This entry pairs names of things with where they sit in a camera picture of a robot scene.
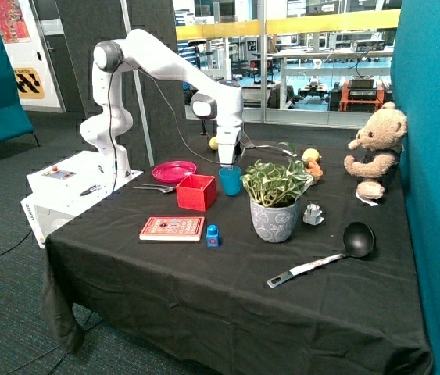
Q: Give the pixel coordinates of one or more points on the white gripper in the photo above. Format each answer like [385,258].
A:
[227,139]

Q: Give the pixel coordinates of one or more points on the blue plastic cup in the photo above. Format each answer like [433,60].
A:
[230,180]

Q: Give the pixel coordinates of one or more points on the silver spoon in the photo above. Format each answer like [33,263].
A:
[164,190]

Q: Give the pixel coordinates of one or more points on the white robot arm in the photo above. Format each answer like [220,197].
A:
[141,50]

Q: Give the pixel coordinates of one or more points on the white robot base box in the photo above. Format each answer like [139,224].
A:
[65,189]

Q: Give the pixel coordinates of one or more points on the yellow tennis ball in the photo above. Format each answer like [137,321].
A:
[213,144]

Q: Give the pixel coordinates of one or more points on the black slotted spatula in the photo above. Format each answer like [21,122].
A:
[246,142]

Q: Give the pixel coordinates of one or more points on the red open box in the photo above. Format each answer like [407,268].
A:
[196,192]

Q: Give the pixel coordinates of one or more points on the green potted plant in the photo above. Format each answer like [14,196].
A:
[274,185]

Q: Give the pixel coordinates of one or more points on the pink plastic plate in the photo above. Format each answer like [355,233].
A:
[173,171]

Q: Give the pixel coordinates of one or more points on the blue toy block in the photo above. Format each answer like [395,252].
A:
[212,236]

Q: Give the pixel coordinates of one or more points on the silver fork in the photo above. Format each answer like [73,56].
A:
[159,186]

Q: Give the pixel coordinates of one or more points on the red book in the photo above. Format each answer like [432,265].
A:
[172,228]

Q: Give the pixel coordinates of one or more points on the grey patterned flower pot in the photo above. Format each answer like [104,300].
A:
[274,225]

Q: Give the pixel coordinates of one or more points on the yellow lemon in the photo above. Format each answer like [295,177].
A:
[311,153]

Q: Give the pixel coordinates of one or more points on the orange toy carrot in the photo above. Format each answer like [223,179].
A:
[313,168]

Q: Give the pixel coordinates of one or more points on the black tablecloth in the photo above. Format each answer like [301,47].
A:
[213,305]

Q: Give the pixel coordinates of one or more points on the white power adapter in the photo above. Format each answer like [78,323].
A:
[313,214]

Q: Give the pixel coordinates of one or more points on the white lab table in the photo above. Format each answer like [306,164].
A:
[316,78]

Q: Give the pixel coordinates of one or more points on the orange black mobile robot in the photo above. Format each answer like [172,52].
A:
[362,95]

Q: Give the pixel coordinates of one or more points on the black ladle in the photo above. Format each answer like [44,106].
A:
[358,240]

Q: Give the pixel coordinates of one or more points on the beige teddy bear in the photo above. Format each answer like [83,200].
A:
[382,138]

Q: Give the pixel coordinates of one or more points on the yellow black sign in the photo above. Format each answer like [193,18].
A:
[28,83]

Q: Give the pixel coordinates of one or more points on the teal partition wall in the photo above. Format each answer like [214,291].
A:
[416,89]

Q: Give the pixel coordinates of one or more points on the red wall poster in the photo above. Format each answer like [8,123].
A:
[13,28]

